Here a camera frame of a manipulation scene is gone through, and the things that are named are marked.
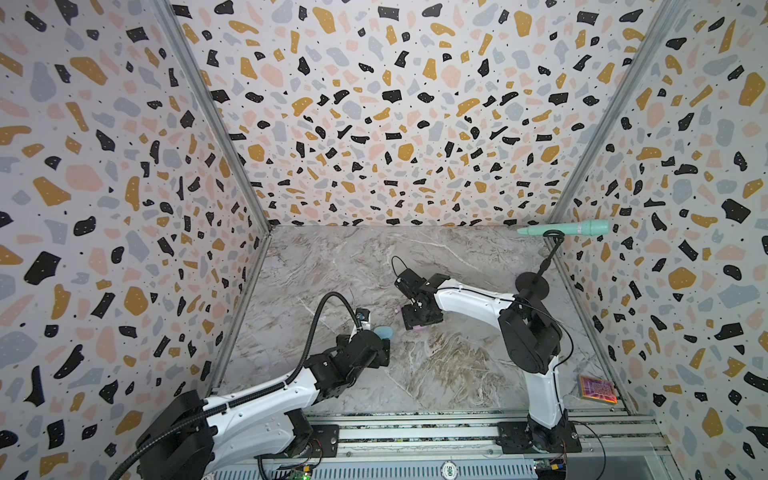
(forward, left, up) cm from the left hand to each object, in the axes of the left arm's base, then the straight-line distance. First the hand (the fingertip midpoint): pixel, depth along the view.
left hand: (380, 337), depth 82 cm
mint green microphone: (+19, -55, +23) cm, 62 cm away
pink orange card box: (-13, -59, -8) cm, 61 cm away
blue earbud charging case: (+5, 0, -7) cm, 9 cm away
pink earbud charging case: (+4, -11, -4) cm, 12 cm away
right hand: (+9, -10, -6) cm, 15 cm away
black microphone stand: (+22, -52, -9) cm, 57 cm away
